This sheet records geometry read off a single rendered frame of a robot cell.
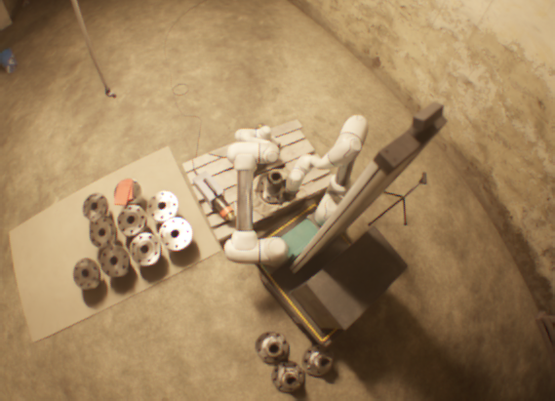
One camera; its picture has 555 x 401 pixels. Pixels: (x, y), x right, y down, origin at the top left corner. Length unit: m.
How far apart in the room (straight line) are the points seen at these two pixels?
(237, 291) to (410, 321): 1.58
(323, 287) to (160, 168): 1.93
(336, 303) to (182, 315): 1.29
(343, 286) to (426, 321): 1.45
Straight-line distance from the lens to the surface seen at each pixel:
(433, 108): 0.81
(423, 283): 2.86
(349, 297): 1.57
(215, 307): 2.31
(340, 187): 1.91
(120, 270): 2.28
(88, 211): 2.58
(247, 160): 1.67
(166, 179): 2.71
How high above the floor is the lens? 2.30
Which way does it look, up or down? 63 degrees down
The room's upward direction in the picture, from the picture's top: 15 degrees clockwise
